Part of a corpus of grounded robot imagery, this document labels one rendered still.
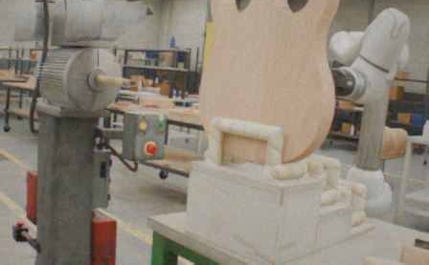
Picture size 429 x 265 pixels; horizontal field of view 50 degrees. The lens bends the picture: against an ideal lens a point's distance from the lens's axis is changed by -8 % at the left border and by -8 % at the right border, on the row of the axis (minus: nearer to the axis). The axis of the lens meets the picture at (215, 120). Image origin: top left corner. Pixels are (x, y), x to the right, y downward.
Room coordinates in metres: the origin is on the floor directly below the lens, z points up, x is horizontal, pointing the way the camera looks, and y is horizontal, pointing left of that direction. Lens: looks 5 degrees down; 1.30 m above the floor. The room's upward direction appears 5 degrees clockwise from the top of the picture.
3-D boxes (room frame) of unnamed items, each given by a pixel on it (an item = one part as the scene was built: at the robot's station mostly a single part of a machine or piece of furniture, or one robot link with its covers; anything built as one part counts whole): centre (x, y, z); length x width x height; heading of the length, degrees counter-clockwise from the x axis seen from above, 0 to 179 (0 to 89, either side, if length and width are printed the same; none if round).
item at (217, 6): (1.15, 0.00, 1.48); 0.07 x 0.04 x 0.09; 45
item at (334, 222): (1.18, -0.21, 0.98); 0.27 x 0.16 x 0.09; 46
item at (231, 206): (1.07, -0.10, 1.02); 0.27 x 0.15 x 0.17; 46
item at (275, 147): (0.98, -0.12, 1.15); 0.03 x 0.03 x 0.09
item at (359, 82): (1.31, -0.35, 1.32); 0.09 x 0.06 x 0.09; 45
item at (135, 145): (2.11, 0.36, 0.99); 0.24 x 0.21 x 0.26; 42
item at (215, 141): (1.09, -0.01, 1.15); 0.03 x 0.03 x 0.09
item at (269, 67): (1.06, -0.09, 1.33); 0.35 x 0.04 x 0.40; 45
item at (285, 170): (1.00, -0.16, 1.12); 0.11 x 0.03 x 0.03; 136
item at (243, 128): (1.04, -0.06, 1.20); 0.20 x 0.03 x 0.03; 45
